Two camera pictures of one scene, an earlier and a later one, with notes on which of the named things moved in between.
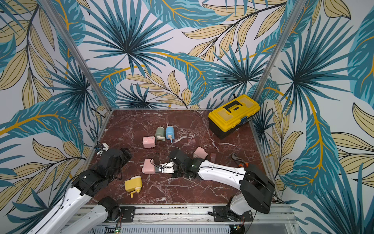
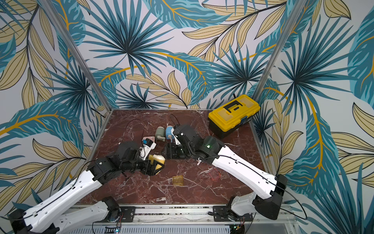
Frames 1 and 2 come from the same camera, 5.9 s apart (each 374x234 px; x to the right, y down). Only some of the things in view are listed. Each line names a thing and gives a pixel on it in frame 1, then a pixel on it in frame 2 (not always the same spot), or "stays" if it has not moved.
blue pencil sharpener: x=170 y=133 stays
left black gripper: x=126 y=156 to x=152 y=171
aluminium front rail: x=282 y=216 stays
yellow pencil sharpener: x=134 y=185 to x=157 y=158
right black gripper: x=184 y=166 to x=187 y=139
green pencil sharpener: x=160 y=133 stays
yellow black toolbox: x=224 y=120 stays
